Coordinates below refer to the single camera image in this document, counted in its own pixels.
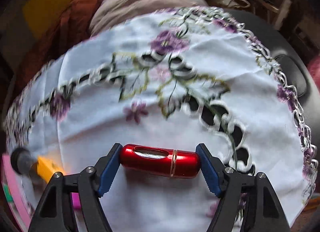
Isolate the grey yellow blue headboard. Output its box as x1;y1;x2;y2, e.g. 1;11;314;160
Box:
0;0;146;73

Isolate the orange plastic clip toy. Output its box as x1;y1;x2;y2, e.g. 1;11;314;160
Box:
36;156;65;183

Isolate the dark grey cylindrical jar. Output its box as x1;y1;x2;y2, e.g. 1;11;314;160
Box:
10;147;37;176

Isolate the magenta plastic funnel toy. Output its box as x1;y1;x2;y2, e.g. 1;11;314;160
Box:
71;192;81;210

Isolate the white embroidered floral tablecloth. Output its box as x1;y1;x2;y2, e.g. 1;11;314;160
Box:
4;7;319;225

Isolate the beige pink pillow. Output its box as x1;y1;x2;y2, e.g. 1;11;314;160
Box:
89;0;208;36

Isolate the red metal capsule tube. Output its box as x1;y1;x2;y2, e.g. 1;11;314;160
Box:
120;144;201;179

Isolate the rust brown quilted jacket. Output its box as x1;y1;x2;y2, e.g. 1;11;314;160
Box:
15;0;102;92

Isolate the pink shallow cardboard box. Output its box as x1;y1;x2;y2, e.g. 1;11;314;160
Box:
2;154;31;231

